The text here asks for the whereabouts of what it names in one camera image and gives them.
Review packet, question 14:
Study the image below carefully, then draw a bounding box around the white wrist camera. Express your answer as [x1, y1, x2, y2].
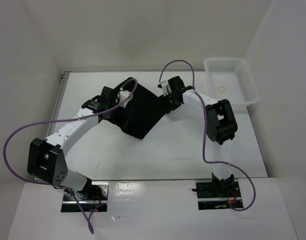
[157, 80, 171, 96]
[118, 88, 133, 108]

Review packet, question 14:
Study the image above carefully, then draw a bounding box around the white plastic perforated basket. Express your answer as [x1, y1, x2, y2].
[204, 57, 260, 114]

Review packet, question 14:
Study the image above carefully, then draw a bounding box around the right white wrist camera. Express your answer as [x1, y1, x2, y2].
[157, 80, 171, 96]

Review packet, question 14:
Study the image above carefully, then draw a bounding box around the purple cable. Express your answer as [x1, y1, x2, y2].
[159, 59, 257, 212]
[2, 77, 138, 235]

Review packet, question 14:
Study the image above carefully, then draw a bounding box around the black skirt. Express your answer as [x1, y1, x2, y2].
[104, 84, 167, 140]

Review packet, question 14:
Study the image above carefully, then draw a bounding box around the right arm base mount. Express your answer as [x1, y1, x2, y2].
[192, 175, 244, 210]

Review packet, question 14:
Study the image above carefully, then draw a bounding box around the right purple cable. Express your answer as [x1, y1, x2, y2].
[159, 59, 257, 212]

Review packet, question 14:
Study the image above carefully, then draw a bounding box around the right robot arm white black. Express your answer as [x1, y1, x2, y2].
[158, 76, 238, 197]

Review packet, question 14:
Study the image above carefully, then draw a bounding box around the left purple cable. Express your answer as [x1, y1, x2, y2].
[2, 77, 138, 235]

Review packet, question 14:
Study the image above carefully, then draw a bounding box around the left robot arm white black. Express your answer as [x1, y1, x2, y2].
[27, 87, 120, 200]

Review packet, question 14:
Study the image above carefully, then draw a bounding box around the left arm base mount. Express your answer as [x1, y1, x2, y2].
[61, 181, 109, 213]

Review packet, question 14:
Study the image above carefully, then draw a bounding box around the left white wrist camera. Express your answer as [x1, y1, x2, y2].
[118, 88, 133, 108]

